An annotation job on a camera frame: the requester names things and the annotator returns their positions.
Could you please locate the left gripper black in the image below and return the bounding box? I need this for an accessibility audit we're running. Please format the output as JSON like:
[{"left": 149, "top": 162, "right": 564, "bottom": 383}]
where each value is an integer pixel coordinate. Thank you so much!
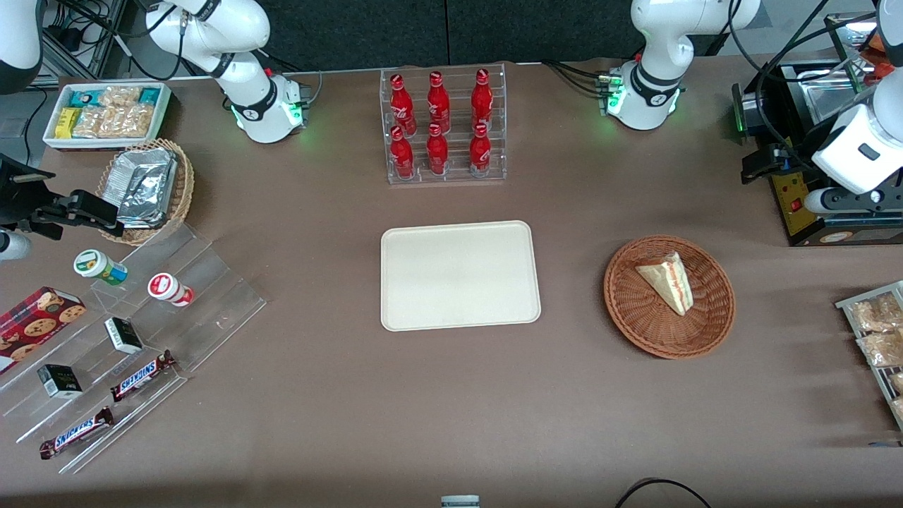
[{"left": 741, "top": 144, "right": 903, "bottom": 214}]

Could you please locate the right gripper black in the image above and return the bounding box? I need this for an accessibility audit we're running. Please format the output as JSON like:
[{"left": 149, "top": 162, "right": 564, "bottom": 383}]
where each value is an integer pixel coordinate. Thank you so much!
[{"left": 0, "top": 157, "right": 125, "bottom": 241}]

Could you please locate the triangular sandwich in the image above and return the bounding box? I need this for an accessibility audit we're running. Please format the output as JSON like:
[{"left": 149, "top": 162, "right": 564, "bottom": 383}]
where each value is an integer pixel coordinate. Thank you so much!
[{"left": 635, "top": 252, "right": 695, "bottom": 316}]

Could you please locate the oval tan wicker basket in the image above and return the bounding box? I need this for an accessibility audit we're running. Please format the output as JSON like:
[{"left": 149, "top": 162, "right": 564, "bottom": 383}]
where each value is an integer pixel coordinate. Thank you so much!
[{"left": 95, "top": 138, "right": 195, "bottom": 247}]

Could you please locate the tray of packaged snacks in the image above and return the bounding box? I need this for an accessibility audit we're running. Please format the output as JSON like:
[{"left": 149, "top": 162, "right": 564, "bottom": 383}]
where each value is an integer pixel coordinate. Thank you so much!
[{"left": 835, "top": 280, "right": 903, "bottom": 433}]

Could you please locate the round brown wicker basket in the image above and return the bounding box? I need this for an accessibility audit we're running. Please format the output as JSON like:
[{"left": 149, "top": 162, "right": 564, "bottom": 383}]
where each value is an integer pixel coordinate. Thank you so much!
[{"left": 603, "top": 235, "right": 737, "bottom": 360}]

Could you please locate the cream rectangular tray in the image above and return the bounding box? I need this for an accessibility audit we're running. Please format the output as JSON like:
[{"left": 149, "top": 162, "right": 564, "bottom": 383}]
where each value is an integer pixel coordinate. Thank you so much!
[{"left": 380, "top": 220, "right": 542, "bottom": 332}]

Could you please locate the black food warmer appliance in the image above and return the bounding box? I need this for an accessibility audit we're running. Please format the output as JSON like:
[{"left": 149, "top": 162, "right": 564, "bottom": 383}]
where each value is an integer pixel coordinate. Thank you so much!
[{"left": 732, "top": 11, "right": 903, "bottom": 248}]

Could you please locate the green lidded snack cup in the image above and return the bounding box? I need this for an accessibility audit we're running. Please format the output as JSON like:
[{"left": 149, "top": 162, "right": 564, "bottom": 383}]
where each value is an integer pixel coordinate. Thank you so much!
[{"left": 73, "top": 249, "right": 130, "bottom": 286}]

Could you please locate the silver foil wrapped pack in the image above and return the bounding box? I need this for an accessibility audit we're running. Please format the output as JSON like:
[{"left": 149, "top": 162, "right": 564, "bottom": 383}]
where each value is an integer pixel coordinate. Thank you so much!
[
  {"left": 115, "top": 203, "right": 169, "bottom": 229},
  {"left": 115, "top": 147, "right": 178, "bottom": 212}
]

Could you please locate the steel warmer pan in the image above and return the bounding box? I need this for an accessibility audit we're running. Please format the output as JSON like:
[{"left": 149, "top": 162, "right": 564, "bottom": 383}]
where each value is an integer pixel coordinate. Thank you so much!
[{"left": 803, "top": 69, "right": 861, "bottom": 122}]

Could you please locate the clear bag of crackers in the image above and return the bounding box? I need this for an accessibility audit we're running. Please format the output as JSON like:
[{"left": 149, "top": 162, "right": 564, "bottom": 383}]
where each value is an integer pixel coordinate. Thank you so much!
[
  {"left": 99, "top": 85, "right": 143, "bottom": 109},
  {"left": 73, "top": 106, "right": 114, "bottom": 140},
  {"left": 107, "top": 104, "right": 155, "bottom": 140}
]

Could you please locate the red cookie box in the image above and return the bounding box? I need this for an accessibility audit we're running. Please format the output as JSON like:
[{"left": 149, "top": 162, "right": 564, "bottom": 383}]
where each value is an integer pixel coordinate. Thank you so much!
[{"left": 0, "top": 286, "right": 87, "bottom": 375}]

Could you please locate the red lidded snack cup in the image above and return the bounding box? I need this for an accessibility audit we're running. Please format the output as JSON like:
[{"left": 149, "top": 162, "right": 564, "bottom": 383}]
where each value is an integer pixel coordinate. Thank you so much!
[{"left": 147, "top": 272, "right": 195, "bottom": 308}]

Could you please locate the small black box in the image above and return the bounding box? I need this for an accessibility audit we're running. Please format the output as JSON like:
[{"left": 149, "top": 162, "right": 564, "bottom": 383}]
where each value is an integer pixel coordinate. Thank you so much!
[
  {"left": 104, "top": 317, "right": 145, "bottom": 356},
  {"left": 36, "top": 363, "right": 84, "bottom": 400}
]

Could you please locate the white plastic snack bin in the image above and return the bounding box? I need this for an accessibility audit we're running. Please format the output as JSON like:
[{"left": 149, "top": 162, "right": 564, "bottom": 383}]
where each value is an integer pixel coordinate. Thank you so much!
[{"left": 42, "top": 82, "right": 173, "bottom": 151}]

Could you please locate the clear acrylic stepped stand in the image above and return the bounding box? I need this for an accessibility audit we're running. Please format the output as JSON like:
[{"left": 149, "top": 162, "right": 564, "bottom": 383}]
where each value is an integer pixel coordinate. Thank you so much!
[{"left": 0, "top": 222, "right": 268, "bottom": 475}]

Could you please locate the Snickers chocolate bar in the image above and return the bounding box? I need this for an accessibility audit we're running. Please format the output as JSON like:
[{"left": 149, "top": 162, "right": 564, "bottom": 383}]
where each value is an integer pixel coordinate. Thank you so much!
[
  {"left": 110, "top": 350, "right": 178, "bottom": 404},
  {"left": 38, "top": 406, "right": 116, "bottom": 461}
]

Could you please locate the red cola bottle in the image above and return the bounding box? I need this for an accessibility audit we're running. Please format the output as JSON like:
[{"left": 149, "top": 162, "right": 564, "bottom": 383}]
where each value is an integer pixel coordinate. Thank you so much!
[
  {"left": 469, "top": 123, "right": 493, "bottom": 178},
  {"left": 390, "top": 74, "right": 418, "bottom": 136},
  {"left": 425, "top": 123, "right": 450, "bottom": 176},
  {"left": 426, "top": 71, "right": 452, "bottom": 133},
  {"left": 389, "top": 126, "right": 416, "bottom": 180},
  {"left": 471, "top": 68, "right": 495, "bottom": 131}
]

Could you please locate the clear acrylic bottle rack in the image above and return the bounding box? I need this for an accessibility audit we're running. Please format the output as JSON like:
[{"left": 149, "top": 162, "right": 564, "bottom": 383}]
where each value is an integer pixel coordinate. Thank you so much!
[{"left": 380, "top": 63, "right": 508, "bottom": 186}]

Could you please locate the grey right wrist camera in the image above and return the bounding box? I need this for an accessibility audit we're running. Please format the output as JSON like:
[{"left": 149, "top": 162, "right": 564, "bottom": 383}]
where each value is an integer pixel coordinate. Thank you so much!
[{"left": 0, "top": 229, "right": 33, "bottom": 262}]

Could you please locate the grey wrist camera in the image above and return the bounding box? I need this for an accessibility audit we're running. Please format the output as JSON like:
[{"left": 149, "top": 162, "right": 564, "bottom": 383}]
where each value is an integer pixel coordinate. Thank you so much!
[
  {"left": 804, "top": 188, "right": 842, "bottom": 215},
  {"left": 0, "top": 229, "right": 33, "bottom": 262}
]

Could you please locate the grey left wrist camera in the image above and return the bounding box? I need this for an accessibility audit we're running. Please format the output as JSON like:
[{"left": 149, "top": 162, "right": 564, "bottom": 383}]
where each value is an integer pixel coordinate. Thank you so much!
[{"left": 804, "top": 188, "right": 842, "bottom": 215}]

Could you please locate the aluminium frame rack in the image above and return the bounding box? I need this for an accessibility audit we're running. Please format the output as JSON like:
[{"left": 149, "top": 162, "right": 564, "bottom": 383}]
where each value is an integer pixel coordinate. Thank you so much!
[{"left": 41, "top": 0, "right": 136, "bottom": 83}]

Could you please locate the black loose cable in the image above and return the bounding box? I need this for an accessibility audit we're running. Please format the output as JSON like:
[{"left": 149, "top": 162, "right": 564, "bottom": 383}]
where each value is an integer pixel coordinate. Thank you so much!
[{"left": 614, "top": 478, "right": 714, "bottom": 508}]

